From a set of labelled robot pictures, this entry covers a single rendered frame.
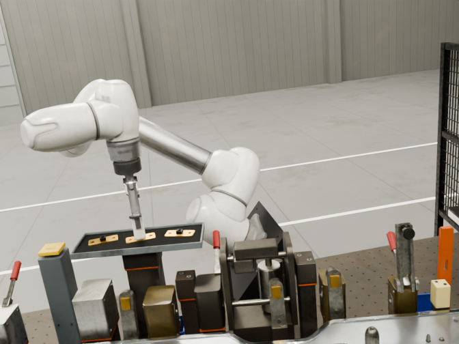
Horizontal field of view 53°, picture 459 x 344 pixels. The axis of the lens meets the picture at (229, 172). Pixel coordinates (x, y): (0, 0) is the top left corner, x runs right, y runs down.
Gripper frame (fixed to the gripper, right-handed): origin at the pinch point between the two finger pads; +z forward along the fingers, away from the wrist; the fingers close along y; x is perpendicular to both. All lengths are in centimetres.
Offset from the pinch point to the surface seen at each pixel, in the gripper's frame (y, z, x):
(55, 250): -3.6, 4.0, -24.0
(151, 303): 22.4, 12.0, 0.0
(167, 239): 4.6, 4.0, 7.2
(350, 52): -982, 50, 597
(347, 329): 40, 20, 44
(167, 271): -189, 120, 15
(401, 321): 42, 20, 57
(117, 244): 0.6, 4.0, -6.7
